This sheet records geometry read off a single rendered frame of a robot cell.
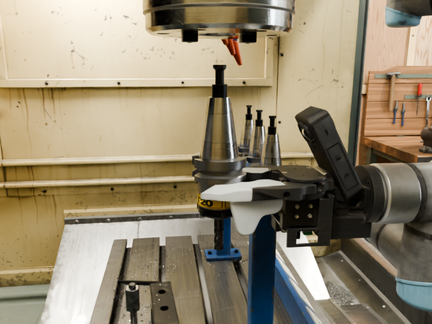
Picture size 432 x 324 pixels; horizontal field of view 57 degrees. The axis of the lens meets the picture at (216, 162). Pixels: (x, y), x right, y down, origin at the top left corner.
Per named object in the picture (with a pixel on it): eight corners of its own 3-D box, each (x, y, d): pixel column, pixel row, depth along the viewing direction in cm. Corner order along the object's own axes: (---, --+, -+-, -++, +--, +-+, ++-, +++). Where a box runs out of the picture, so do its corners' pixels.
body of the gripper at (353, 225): (281, 249, 45) (381, 244, 47) (285, 176, 44) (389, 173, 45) (265, 224, 53) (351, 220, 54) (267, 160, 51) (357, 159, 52)
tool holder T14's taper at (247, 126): (236, 144, 102) (236, 118, 100) (252, 144, 103) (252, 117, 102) (243, 148, 98) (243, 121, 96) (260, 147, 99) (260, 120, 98)
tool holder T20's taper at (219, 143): (197, 153, 48) (196, 96, 46) (233, 151, 49) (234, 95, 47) (203, 161, 43) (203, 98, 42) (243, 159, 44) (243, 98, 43)
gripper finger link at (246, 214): (209, 246, 42) (286, 234, 45) (209, 192, 41) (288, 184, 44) (200, 234, 45) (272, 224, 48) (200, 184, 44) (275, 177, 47)
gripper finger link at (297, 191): (258, 206, 41) (329, 197, 44) (258, 191, 41) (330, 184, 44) (240, 193, 46) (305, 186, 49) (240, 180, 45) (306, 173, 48)
